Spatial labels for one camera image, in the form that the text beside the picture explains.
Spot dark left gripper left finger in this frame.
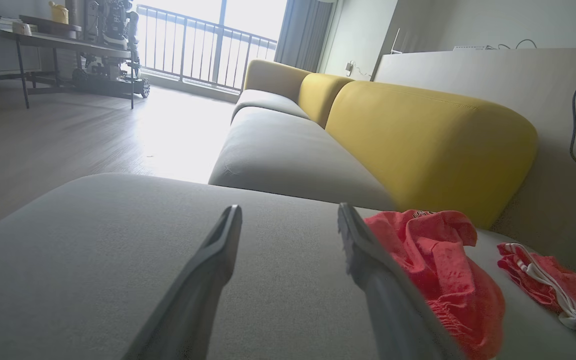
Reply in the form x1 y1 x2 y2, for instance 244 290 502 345
122 203 243 360

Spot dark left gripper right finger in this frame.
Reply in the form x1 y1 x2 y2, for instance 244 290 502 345
337 202 465 360

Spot red shorts with 23 print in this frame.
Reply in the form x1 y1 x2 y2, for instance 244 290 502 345
363 208 507 360

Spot large grey sofa ottoman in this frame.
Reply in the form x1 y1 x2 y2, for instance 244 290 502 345
0 172 576 360

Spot yellow sofa back cushion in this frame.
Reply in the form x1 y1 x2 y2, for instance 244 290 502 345
297 72 355 129
325 80 539 231
242 59 313 104

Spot grey sofa seat cushion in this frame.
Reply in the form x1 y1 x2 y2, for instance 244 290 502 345
208 106 399 212
231 89 312 122

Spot metal balcony railing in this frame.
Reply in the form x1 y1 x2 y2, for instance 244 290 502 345
135 4 279 94

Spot dark wheeled robot in background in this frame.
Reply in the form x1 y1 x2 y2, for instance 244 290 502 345
70 0 151 99

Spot dark table with metal legs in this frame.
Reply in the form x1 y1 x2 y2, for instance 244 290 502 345
0 27 136 110

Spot grey curtain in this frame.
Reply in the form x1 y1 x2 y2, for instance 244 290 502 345
273 0 337 74

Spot dark tray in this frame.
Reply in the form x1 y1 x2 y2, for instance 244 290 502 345
19 14 83 40

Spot yellow jug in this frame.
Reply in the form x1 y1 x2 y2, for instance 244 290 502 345
48 1 70 25

